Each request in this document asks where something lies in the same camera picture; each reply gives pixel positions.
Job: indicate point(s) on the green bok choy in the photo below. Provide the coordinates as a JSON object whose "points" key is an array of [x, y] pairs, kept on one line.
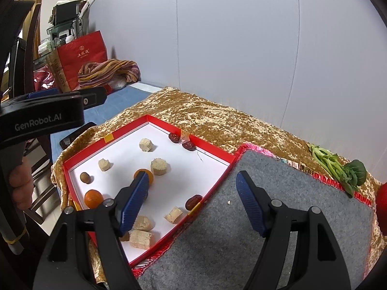
{"points": [[350, 175]]}

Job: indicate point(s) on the red jujube date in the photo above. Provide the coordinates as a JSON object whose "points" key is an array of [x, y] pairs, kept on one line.
{"points": [[189, 145], [175, 138], [192, 202]]}

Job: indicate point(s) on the green wire shelf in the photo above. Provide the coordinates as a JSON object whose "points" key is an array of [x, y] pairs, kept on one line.
{"points": [[66, 21]]}

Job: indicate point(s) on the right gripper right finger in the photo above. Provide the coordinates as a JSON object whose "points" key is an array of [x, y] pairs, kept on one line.
{"points": [[318, 261]]}

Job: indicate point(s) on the striped folded cloth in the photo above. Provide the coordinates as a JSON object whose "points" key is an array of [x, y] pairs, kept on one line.
{"points": [[94, 74]]}

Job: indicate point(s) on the blue mat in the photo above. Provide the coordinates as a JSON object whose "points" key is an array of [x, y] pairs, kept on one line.
{"points": [[115, 103]]}

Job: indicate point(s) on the person left hand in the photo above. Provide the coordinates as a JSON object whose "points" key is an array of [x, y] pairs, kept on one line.
{"points": [[22, 182]]}

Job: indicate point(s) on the red paper bag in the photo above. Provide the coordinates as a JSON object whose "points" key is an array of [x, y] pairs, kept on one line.
{"points": [[65, 61]]}

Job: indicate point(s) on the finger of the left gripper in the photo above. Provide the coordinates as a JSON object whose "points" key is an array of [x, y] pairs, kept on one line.
{"points": [[44, 93], [88, 98]]}

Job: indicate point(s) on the grey felt mat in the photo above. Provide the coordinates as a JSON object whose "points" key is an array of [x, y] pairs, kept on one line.
{"points": [[220, 248]]}

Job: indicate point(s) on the red velvet cushion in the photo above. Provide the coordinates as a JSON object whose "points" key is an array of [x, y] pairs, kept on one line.
{"points": [[381, 204]]}

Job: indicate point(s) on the red white shallow box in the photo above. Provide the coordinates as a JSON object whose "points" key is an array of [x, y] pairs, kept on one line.
{"points": [[164, 175]]}

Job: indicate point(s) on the pale sugarcane chunk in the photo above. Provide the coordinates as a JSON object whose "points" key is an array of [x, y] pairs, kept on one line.
{"points": [[173, 216], [142, 223], [146, 145], [159, 166], [141, 239], [104, 165]]}

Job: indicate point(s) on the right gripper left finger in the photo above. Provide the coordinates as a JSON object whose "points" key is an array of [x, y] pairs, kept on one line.
{"points": [[65, 262]]}

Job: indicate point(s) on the brown longan fruit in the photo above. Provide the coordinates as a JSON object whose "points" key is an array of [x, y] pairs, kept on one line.
{"points": [[85, 178], [125, 237]]}

